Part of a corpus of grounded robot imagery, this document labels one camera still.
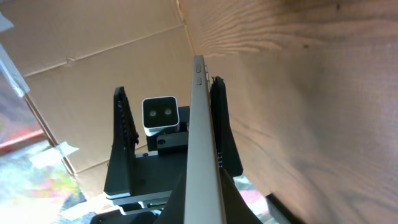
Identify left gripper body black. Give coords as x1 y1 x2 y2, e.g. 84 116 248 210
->
90 105 191 224

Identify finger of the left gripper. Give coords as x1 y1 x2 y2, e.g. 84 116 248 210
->
104 86 139 199
210 76 243 177

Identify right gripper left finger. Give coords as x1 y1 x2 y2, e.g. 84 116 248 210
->
154 172 186 224

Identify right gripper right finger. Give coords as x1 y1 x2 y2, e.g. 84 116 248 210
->
219 168 262 224

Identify cardboard panel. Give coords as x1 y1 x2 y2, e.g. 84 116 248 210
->
1 0 193 198

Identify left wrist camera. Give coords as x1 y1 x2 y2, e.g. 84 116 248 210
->
142 96 180 137

